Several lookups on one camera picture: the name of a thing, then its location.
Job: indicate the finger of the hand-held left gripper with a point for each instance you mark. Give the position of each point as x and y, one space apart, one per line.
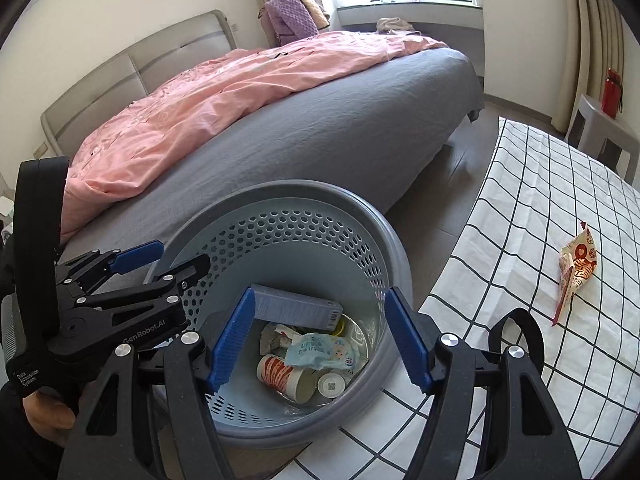
140 252
190 267

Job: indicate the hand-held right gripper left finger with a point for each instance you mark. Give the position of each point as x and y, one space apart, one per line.
232 340

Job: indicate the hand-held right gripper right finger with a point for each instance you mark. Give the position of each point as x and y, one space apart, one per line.
407 340

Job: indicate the white paper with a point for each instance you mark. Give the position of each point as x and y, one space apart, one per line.
272 340

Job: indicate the orange and white paper cup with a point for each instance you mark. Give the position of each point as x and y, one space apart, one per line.
280 372

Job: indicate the purple cartoon toothpaste box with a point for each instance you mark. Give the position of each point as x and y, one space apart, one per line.
295 305

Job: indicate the light blue plastic wrapper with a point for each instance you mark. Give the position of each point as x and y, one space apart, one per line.
320 350

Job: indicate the small white round cap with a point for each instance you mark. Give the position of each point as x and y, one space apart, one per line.
331 385

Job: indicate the grey perforated waste basket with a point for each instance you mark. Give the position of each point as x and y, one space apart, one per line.
280 220

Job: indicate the red and white snack wrapper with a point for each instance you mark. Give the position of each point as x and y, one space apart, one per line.
580 265

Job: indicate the person's left hand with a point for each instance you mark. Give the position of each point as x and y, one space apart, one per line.
45 410

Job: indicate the grey bed headboard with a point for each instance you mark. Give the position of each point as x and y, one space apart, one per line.
150 55

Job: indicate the purple quilted bag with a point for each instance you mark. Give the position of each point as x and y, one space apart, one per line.
290 20

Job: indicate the grey plastic stool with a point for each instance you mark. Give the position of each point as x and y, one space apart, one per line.
595 125

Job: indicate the beige bag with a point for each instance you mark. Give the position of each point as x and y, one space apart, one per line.
317 10

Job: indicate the beige cloth bundle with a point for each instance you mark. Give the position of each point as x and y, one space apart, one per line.
395 25

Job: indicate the red water bottle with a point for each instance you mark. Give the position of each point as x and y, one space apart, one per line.
611 95

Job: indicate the grey window sill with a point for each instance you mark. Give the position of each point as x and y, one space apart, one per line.
440 17

